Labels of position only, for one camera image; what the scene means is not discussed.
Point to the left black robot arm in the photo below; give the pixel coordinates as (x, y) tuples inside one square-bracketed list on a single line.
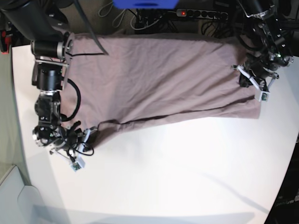
[(268, 54)]

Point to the mauve t-shirt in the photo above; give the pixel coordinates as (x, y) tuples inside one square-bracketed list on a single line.
[(159, 79)]

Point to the blue box at top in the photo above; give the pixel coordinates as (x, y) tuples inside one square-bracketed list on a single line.
[(145, 4)]

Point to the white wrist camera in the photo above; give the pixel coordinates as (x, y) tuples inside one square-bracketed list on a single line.
[(77, 164), (262, 95)]

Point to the white side table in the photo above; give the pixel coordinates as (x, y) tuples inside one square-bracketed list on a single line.
[(18, 202)]

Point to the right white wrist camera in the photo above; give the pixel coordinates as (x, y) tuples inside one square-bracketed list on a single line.
[(77, 164)]

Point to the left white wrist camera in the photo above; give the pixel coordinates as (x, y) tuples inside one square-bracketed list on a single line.
[(262, 95)]

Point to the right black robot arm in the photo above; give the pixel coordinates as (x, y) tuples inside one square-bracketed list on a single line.
[(43, 23)]

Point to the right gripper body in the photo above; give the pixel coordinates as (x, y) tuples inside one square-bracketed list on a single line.
[(70, 144)]

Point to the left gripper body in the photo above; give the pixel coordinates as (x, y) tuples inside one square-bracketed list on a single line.
[(261, 77)]

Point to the grey power strip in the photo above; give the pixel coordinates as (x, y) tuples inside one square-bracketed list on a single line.
[(202, 14)]

